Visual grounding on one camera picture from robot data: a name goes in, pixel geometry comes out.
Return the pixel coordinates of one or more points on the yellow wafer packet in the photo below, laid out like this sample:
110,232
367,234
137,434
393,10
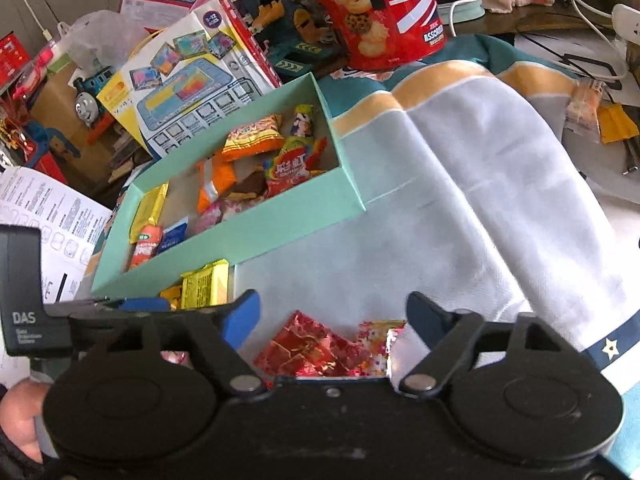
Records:
147,212

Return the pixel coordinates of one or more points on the brown cardboard box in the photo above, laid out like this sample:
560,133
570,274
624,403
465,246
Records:
65,110

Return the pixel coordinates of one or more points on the white instruction sheet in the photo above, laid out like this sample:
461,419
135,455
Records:
45,215

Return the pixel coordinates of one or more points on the yellow blue toy tablet box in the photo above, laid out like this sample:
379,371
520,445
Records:
190,75

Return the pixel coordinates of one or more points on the yellow green biscuit packet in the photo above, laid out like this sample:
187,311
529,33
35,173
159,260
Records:
205,285

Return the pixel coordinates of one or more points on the pink snack packet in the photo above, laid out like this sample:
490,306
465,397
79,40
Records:
212,217

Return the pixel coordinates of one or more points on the blue toy train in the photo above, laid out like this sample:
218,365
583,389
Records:
92,100

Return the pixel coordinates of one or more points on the blue white cracker packet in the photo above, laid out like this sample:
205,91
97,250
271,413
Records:
172,237

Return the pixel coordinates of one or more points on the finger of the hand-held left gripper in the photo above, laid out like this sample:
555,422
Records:
145,304

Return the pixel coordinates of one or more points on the small yellow cartoon packet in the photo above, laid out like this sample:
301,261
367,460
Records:
302,122

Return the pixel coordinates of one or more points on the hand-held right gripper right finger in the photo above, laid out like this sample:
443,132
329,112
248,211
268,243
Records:
425,320

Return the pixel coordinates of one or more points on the red rainbow candy packet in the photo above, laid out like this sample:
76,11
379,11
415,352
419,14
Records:
292,167

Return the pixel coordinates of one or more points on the red biscuit tin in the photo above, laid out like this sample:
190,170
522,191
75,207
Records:
380,15

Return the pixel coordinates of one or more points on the long orange snack packet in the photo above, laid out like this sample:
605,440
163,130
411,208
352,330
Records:
217,180

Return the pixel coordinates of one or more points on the red box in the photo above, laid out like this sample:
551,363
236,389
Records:
12,60

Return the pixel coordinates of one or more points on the printed blanket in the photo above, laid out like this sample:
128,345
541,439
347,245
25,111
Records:
475,200

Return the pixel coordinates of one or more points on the tall orange snack packet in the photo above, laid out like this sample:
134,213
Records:
145,250

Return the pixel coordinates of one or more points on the small gold orange packet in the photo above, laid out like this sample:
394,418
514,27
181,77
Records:
171,297

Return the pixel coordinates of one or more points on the red foil candy packet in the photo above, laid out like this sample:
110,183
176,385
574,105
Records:
310,347

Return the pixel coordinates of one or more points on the person's left hand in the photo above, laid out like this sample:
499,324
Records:
20,415

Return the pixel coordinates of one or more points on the pink cardboard box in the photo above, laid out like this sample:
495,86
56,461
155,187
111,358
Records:
155,7

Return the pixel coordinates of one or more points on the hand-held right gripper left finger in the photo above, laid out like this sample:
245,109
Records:
240,317

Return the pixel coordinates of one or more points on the striped orange snack packet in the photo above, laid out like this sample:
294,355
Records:
252,137

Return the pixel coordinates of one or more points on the pink white leaf packet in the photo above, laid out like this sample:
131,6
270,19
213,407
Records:
382,347

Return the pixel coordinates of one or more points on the blue yellow block toy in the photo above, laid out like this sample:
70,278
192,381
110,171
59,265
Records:
290,25

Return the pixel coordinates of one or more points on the small clear plastic bag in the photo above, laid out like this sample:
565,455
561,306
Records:
582,107

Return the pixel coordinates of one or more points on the brown gold snack packet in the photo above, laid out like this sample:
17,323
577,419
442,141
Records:
247,185

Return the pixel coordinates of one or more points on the white plastic bag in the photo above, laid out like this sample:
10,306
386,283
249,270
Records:
100,37

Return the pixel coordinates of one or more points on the white power strip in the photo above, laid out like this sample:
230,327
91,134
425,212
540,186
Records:
627,22

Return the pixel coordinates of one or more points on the mint green cardboard box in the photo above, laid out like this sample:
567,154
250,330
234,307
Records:
280,220

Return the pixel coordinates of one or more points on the flat yellow packet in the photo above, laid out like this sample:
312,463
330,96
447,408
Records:
617,125

